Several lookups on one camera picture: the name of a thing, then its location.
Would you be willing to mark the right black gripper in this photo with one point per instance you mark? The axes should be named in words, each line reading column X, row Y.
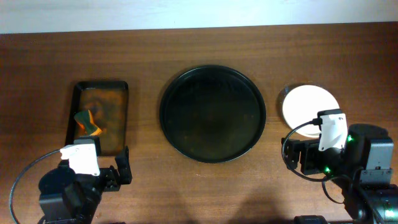
column 309, row 156

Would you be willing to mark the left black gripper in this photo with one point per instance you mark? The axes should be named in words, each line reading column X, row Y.
column 109, row 175

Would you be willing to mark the green and orange sponge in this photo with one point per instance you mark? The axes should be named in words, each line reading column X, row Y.
column 85, row 121

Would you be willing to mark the white plate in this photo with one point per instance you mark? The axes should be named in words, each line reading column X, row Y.
column 302, row 104

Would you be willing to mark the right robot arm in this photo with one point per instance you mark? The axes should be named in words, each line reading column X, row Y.
column 362, row 170

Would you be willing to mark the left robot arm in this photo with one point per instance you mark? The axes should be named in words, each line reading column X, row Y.
column 72, row 192

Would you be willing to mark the rectangular black sponge tray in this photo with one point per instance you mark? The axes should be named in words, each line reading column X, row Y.
column 108, row 103

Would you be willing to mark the round black tray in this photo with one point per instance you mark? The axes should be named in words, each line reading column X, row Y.
column 212, row 114

